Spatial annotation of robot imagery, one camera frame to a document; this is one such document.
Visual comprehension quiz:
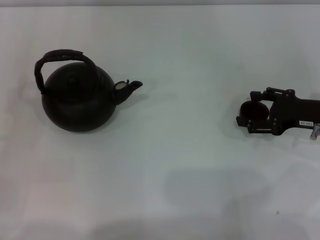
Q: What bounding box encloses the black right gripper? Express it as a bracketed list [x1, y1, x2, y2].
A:
[235, 86, 320, 137]

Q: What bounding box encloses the black round teapot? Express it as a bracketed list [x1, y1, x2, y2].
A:
[34, 49, 144, 134]

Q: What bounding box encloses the small dark teacup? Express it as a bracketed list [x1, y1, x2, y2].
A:
[239, 100, 271, 124]

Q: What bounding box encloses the silver connector on right wrist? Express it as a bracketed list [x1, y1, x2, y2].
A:
[309, 122, 320, 141]

